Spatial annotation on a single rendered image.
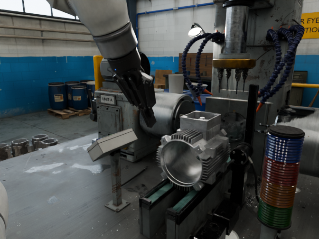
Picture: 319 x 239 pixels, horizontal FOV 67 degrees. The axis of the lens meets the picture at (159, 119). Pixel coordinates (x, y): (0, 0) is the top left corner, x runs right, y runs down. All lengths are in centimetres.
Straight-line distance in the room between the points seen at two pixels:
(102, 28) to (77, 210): 67
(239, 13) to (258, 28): 22
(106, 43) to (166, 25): 704
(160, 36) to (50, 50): 314
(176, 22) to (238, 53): 636
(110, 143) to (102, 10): 45
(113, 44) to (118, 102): 75
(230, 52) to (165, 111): 38
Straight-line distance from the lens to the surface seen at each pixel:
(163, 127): 112
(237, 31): 107
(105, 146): 80
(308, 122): 95
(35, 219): 99
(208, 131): 79
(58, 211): 100
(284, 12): 126
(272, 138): 47
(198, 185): 77
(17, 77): 645
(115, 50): 54
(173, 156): 87
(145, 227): 81
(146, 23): 807
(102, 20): 52
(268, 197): 51
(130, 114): 122
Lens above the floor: 135
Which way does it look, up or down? 15 degrees down
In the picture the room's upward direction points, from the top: straight up
